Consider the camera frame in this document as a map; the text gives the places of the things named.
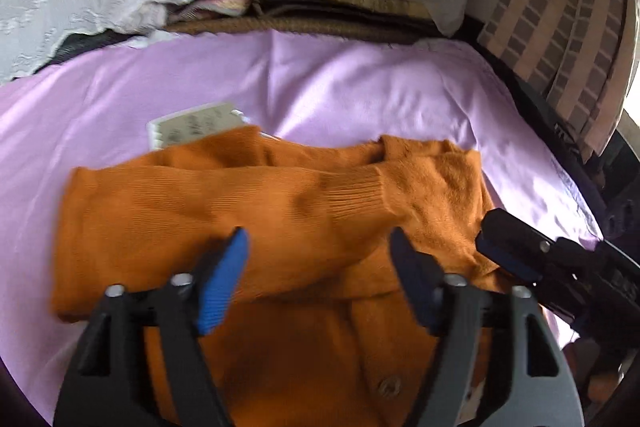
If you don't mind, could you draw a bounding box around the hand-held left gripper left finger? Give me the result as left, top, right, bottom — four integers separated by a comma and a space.
52, 227, 250, 427

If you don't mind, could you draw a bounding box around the purple bed sheet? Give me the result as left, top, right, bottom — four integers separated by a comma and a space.
0, 29, 603, 423

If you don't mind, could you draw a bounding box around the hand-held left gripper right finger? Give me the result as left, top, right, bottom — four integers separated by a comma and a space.
389, 227, 586, 427

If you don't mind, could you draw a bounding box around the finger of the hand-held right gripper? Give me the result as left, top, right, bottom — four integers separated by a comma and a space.
480, 208, 555, 259
475, 234, 546, 289

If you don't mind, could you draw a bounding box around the white paper tag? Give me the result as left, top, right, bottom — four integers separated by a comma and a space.
146, 102, 251, 152

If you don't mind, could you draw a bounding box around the brown woven mat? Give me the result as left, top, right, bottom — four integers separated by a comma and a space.
165, 0, 441, 45

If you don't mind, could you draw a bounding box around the pink striped cloth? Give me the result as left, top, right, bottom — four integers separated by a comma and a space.
170, 0, 251, 20

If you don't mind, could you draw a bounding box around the orange knit cardigan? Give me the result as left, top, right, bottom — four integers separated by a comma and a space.
50, 125, 506, 427

